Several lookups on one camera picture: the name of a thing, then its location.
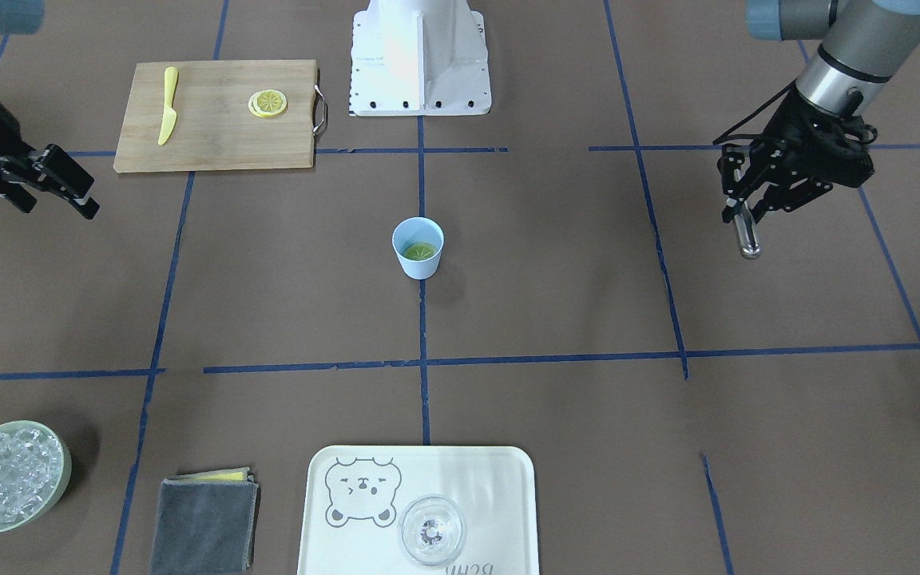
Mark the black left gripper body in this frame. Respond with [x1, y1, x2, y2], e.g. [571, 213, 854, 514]
[716, 84, 878, 192]

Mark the steel muddler black tip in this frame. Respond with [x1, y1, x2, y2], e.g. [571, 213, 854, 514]
[727, 168, 762, 260]

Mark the lemon slice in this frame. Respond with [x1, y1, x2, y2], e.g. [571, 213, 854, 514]
[247, 89, 288, 119]
[402, 243, 438, 262]

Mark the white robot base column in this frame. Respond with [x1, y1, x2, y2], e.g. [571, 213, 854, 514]
[348, 1, 493, 117]

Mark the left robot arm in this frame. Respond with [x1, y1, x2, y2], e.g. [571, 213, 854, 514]
[716, 1, 920, 223]

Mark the light blue cup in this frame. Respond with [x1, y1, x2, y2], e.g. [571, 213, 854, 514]
[391, 217, 445, 280]

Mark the yellow plastic knife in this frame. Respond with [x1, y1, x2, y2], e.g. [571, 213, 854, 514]
[157, 66, 179, 145]

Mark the wooden cutting board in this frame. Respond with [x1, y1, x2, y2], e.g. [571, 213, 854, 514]
[113, 59, 327, 174]

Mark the green bowl of ice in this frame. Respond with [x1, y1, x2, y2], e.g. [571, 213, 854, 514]
[0, 421, 73, 533]

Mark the grey folded cloth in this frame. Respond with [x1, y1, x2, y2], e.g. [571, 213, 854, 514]
[149, 467, 260, 574]

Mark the cream bear tray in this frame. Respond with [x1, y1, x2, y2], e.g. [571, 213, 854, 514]
[297, 445, 541, 574]

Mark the clear wine glass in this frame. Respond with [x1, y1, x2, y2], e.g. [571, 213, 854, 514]
[399, 495, 467, 568]

